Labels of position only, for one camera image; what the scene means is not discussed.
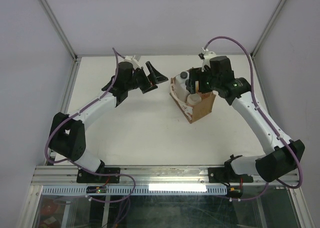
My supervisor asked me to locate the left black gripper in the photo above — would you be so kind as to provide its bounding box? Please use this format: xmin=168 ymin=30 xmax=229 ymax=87
xmin=126 ymin=62 xmax=169 ymax=94

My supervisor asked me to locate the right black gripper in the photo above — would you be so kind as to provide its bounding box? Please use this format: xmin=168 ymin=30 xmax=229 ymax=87
xmin=186 ymin=67 xmax=221 ymax=94

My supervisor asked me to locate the brown canvas bag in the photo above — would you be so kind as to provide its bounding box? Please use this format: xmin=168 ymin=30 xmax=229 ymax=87
xmin=169 ymin=77 xmax=216 ymax=124

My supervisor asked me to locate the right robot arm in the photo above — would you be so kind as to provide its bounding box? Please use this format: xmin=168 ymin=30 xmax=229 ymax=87
xmin=187 ymin=53 xmax=305 ymax=182

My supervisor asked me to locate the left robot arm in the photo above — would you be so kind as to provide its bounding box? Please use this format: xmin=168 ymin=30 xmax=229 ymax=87
xmin=45 ymin=60 xmax=169 ymax=182

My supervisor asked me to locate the white bottle grey cap rear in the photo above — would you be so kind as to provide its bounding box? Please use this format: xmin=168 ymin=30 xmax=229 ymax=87
xmin=175 ymin=71 xmax=189 ymax=89

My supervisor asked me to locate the white bottle grey cap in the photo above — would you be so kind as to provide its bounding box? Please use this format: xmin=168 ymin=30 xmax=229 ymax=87
xmin=175 ymin=79 xmax=190 ymax=103
xmin=175 ymin=71 xmax=189 ymax=89

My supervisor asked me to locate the white bottle grey cap front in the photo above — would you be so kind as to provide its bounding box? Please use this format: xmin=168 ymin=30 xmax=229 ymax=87
xmin=175 ymin=79 xmax=190 ymax=103

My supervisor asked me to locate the cream wide-cap bottle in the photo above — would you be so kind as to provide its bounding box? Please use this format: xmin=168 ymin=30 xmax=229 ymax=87
xmin=186 ymin=93 xmax=202 ymax=107

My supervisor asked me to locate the black orange connector box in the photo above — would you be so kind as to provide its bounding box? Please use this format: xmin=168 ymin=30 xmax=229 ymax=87
xmin=226 ymin=187 xmax=243 ymax=198

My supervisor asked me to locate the small green-lit circuit board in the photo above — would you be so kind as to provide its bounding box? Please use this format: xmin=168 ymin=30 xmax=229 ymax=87
xmin=86 ymin=186 xmax=108 ymax=193

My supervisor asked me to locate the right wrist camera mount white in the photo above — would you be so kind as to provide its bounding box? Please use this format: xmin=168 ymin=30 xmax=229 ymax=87
xmin=198 ymin=48 xmax=217 ymax=72

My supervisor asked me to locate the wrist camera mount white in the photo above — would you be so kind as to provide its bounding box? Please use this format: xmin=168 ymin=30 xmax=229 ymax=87
xmin=198 ymin=48 xmax=217 ymax=72
xmin=124 ymin=55 xmax=142 ymax=69

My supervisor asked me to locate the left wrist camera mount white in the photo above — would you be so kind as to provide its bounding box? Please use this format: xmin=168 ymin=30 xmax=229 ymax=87
xmin=124 ymin=55 xmax=142 ymax=69

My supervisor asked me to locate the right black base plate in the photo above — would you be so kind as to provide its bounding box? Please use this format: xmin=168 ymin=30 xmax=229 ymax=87
xmin=207 ymin=167 xmax=254 ymax=184

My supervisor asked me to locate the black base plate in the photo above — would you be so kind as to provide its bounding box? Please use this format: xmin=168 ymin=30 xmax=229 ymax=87
xmin=207 ymin=167 xmax=254 ymax=184
xmin=76 ymin=167 xmax=121 ymax=184

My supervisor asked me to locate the left aluminium frame post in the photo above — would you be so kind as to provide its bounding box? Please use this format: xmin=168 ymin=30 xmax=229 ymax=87
xmin=38 ymin=0 xmax=78 ymax=61

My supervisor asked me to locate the aluminium frame post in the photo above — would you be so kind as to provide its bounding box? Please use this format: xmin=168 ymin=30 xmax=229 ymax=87
xmin=38 ymin=0 xmax=78 ymax=61
xmin=251 ymin=0 xmax=297 ymax=60

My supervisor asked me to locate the white slotted cable duct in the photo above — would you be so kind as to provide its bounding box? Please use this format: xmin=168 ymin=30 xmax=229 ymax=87
xmin=42 ymin=183 xmax=227 ymax=196

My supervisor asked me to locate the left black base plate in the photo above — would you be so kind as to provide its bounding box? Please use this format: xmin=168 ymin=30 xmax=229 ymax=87
xmin=76 ymin=167 xmax=121 ymax=184

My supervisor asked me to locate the right aluminium frame post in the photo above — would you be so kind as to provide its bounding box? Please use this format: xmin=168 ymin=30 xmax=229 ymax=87
xmin=251 ymin=0 xmax=297 ymax=60

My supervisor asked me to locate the aluminium front rail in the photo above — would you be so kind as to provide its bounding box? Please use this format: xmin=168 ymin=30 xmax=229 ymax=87
xmin=31 ymin=164 xmax=300 ymax=187

